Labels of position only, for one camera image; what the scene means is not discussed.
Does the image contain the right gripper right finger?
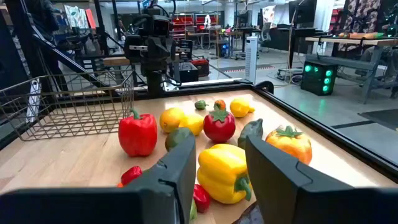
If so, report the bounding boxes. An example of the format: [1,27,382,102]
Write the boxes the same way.
[245,136,398,224]

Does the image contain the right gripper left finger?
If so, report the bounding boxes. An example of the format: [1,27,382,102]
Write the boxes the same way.
[0,135,197,224]

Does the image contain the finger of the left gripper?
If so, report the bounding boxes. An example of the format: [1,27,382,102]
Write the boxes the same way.
[124,34,144,62]
[179,39,193,60]

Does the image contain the orange tomato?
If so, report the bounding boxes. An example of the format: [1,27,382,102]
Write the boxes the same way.
[265,125,313,166]

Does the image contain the green avocado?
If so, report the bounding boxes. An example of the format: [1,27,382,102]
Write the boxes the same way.
[164,127,193,152]

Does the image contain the yellow bell pepper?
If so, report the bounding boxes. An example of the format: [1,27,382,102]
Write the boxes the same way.
[197,143,253,205]

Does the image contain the large red bell pepper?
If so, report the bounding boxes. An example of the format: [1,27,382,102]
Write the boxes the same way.
[118,108,159,157]

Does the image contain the orange citrus fruit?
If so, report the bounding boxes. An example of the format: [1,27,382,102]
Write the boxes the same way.
[159,107,186,134]

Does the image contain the dark green cucumber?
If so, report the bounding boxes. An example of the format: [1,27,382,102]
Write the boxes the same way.
[237,118,264,150]

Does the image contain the red tomato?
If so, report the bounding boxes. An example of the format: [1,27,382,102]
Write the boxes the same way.
[203,107,236,144]

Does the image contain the red storage shelves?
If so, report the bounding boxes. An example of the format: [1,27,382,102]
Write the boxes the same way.
[172,12,219,35]

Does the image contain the black red case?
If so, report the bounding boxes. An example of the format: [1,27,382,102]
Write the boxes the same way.
[190,58,211,78]

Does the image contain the black box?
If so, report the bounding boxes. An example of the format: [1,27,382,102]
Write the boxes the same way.
[178,62,200,83]

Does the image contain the hanging printed sheets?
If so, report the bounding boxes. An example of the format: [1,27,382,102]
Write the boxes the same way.
[63,4,97,30]

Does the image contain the white tower fan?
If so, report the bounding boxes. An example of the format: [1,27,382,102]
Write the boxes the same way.
[244,36,259,85]

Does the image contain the black steel diagonal beam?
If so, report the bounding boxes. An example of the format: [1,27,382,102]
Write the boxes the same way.
[6,0,125,91]

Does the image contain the grey office chair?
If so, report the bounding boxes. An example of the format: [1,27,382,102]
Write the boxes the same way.
[259,21,273,44]

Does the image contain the black desk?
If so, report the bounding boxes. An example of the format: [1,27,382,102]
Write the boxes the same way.
[262,26,326,69]

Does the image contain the black computer green fans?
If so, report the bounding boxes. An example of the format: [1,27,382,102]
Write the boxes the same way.
[300,60,338,96]

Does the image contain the black monitor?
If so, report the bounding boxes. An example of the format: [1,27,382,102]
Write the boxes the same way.
[288,0,318,28]

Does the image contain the dark floor mat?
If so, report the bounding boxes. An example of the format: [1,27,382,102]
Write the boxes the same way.
[357,108,398,131]

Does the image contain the wooden top workbench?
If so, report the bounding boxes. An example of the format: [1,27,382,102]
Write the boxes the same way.
[305,36,398,105]

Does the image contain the patterned curtain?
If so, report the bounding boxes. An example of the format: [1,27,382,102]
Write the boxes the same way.
[338,0,382,52]

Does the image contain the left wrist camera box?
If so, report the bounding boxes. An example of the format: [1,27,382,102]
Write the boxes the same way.
[140,14,172,37]

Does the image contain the wire mesh basket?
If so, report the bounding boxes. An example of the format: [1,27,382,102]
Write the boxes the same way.
[0,68,135,142]

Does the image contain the black aluminium table frame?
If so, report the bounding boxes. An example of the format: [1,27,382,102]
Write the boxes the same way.
[0,79,398,184]

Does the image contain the black frame clamp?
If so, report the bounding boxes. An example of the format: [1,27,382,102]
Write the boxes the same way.
[254,80,275,95]

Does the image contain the floor cable pile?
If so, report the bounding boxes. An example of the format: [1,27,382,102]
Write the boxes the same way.
[275,67,304,85]

